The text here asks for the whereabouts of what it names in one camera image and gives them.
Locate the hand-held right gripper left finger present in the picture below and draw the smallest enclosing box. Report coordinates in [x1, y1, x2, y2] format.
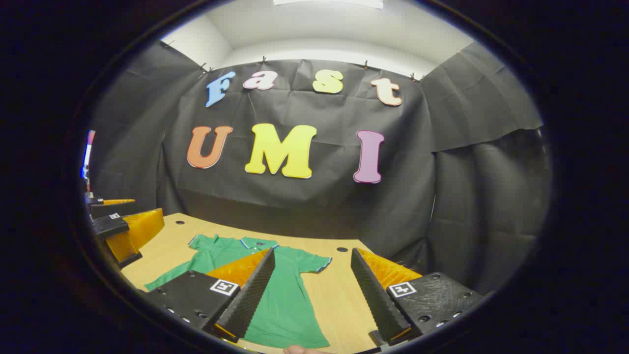
[142, 247, 276, 343]

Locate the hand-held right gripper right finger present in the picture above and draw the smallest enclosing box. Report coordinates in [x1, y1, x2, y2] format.
[350, 247, 486, 347]

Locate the green T-shirt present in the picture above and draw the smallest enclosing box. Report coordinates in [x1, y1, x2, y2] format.
[144, 234, 333, 350]

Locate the computer monitor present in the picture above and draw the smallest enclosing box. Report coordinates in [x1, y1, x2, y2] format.
[81, 129, 96, 192]

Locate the black backdrop cloth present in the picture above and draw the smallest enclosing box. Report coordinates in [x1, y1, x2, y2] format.
[87, 42, 553, 295]

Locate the ceiling light panel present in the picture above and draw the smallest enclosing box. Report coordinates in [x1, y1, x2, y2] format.
[273, 0, 384, 9]

